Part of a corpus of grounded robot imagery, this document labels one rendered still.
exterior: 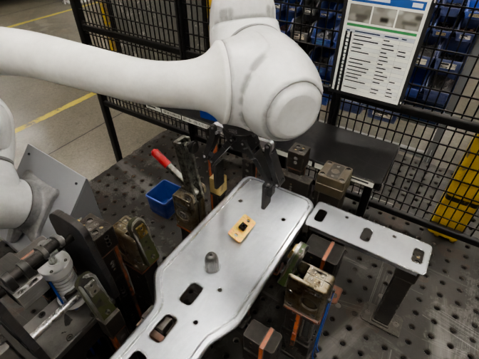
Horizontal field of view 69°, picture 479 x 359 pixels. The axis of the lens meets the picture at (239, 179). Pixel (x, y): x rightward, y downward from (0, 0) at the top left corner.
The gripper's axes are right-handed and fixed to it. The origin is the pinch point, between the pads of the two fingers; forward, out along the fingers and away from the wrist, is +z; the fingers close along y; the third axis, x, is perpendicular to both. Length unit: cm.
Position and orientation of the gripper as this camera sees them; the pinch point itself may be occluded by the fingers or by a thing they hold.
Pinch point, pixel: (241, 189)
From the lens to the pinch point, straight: 76.9
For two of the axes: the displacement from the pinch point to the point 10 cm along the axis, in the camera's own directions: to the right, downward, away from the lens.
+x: 5.4, -5.5, 6.4
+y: 8.4, 3.5, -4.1
